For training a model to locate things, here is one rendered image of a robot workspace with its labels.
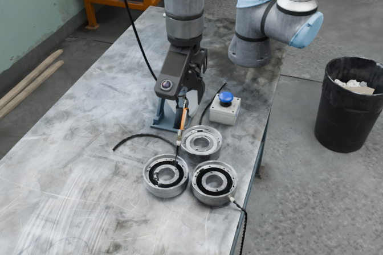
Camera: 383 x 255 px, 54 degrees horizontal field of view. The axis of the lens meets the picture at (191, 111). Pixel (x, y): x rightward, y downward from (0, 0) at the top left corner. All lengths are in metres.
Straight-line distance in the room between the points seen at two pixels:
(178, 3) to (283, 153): 1.52
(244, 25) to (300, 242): 1.01
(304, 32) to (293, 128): 1.21
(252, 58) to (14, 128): 1.58
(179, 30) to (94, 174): 0.41
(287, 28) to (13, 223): 0.85
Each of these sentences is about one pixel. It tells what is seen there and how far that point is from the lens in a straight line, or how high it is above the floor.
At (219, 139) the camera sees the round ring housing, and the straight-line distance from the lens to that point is 0.95.
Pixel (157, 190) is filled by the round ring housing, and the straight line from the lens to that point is 0.84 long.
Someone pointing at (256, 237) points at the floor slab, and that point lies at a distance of 1.77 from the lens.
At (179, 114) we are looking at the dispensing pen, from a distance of 0.85.
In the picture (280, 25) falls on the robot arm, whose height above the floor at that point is 0.98.
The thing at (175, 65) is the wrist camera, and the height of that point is 1.09.
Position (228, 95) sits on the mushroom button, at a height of 0.87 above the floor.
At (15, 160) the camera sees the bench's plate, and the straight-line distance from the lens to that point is 1.03.
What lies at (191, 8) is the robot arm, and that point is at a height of 1.20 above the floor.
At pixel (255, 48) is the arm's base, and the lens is 1.24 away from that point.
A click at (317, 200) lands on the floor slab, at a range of 1.95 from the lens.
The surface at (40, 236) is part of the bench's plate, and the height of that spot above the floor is 0.80.
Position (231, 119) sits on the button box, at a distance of 1.02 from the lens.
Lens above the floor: 1.50
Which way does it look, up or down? 41 degrees down
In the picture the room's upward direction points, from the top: straight up
